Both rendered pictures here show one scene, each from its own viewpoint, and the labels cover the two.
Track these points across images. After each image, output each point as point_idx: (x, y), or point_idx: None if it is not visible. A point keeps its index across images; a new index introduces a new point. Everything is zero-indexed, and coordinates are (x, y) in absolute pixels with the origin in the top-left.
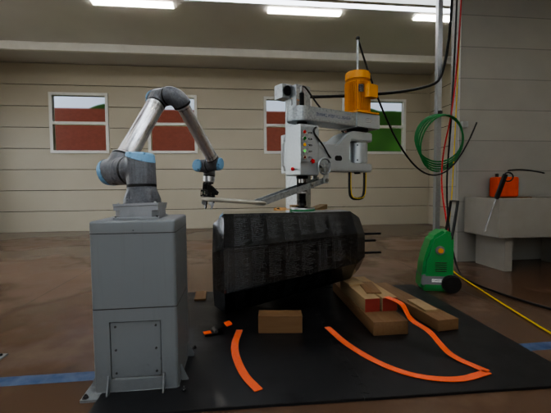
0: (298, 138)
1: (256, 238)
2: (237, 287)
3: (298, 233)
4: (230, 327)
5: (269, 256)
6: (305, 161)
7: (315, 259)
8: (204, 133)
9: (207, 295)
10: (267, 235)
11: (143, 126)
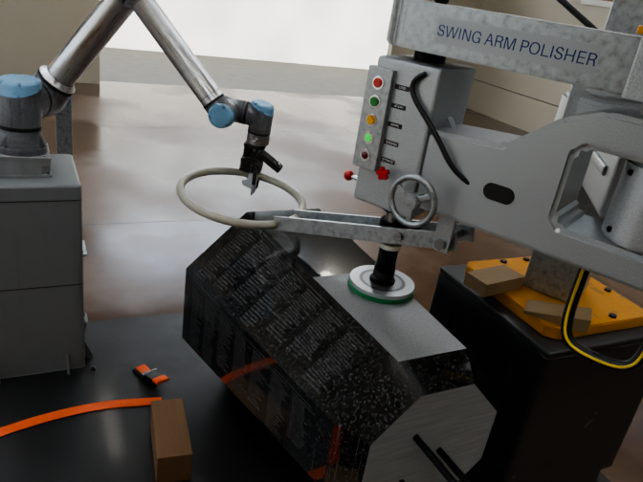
0: None
1: (223, 281)
2: (190, 340)
3: (265, 324)
4: (172, 389)
5: (218, 328)
6: (365, 165)
7: (264, 397)
8: (178, 52)
9: None
10: (235, 290)
11: (78, 32)
